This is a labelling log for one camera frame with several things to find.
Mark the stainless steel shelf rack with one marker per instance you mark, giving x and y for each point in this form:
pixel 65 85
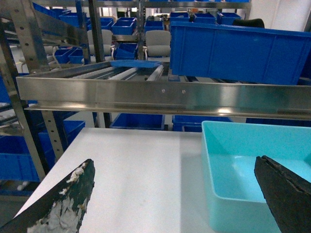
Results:
pixel 75 89

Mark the grey office chair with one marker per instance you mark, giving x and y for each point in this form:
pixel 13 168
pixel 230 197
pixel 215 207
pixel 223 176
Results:
pixel 107 44
pixel 158 45

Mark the blue bin lower left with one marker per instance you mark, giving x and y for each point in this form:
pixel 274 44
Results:
pixel 15 160

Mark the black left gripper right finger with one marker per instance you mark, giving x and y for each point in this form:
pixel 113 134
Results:
pixel 287 195

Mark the blue bin below shelf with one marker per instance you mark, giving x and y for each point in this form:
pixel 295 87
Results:
pixel 185 123
pixel 139 121

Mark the large blue plastic bin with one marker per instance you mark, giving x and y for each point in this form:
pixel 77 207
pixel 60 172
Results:
pixel 247 54

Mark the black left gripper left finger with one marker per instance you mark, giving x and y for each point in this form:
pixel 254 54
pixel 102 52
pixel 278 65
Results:
pixel 61 209

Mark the teal plastic bin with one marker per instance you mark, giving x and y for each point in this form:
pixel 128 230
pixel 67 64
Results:
pixel 235 201

